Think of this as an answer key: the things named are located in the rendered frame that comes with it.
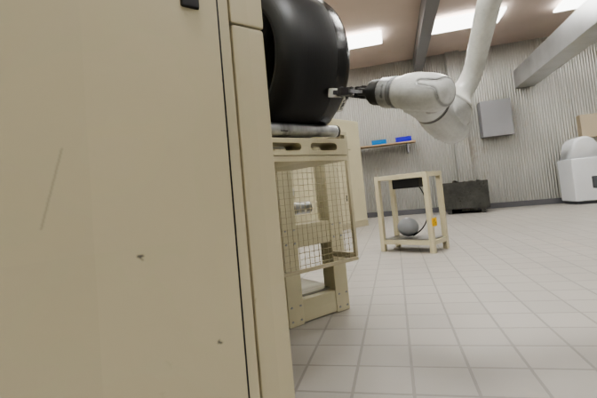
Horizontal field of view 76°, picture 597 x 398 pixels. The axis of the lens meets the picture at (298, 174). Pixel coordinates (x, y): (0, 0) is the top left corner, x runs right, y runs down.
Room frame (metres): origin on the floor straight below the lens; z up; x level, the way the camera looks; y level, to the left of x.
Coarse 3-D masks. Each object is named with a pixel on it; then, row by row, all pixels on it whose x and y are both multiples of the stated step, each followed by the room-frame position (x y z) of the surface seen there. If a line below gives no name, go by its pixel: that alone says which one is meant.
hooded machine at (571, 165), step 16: (576, 144) 7.62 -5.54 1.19; (592, 144) 7.58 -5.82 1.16; (560, 160) 8.11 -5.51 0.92; (576, 160) 7.59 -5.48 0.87; (592, 160) 7.55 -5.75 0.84; (560, 176) 8.11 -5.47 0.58; (576, 176) 7.60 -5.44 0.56; (592, 176) 7.55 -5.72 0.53; (576, 192) 7.61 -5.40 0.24; (592, 192) 7.56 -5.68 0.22
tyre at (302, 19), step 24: (264, 0) 1.26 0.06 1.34; (288, 0) 1.21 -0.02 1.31; (312, 0) 1.29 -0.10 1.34; (264, 24) 1.57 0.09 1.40; (288, 24) 1.19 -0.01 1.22; (312, 24) 1.21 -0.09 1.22; (336, 24) 1.28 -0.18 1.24; (264, 48) 1.67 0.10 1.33; (288, 48) 1.19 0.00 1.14; (312, 48) 1.20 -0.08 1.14; (336, 48) 1.26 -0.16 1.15; (288, 72) 1.20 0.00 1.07; (312, 72) 1.22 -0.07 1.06; (336, 72) 1.28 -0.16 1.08; (288, 96) 1.23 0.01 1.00; (312, 96) 1.26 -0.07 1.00; (288, 120) 1.30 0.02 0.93; (312, 120) 1.35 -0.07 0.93
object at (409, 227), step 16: (384, 176) 4.07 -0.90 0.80; (400, 176) 3.94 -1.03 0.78; (416, 176) 3.82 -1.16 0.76; (384, 224) 4.15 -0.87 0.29; (400, 224) 4.09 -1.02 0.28; (416, 224) 4.02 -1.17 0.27; (432, 224) 3.75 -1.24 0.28; (384, 240) 4.13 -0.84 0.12; (400, 240) 4.01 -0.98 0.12; (416, 240) 3.90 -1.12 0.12; (432, 240) 3.75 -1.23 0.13; (448, 240) 3.98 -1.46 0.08
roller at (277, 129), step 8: (272, 128) 1.23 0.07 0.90; (280, 128) 1.25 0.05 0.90; (288, 128) 1.27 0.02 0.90; (296, 128) 1.29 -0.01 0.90; (304, 128) 1.31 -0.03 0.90; (312, 128) 1.33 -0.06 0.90; (320, 128) 1.36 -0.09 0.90; (328, 128) 1.38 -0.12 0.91; (336, 128) 1.40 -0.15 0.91; (288, 136) 1.30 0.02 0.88; (296, 136) 1.32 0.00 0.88; (304, 136) 1.33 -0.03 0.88; (312, 136) 1.35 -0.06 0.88; (320, 136) 1.37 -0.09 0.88; (328, 136) 1.40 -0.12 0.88; (336, 136) 1.42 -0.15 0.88
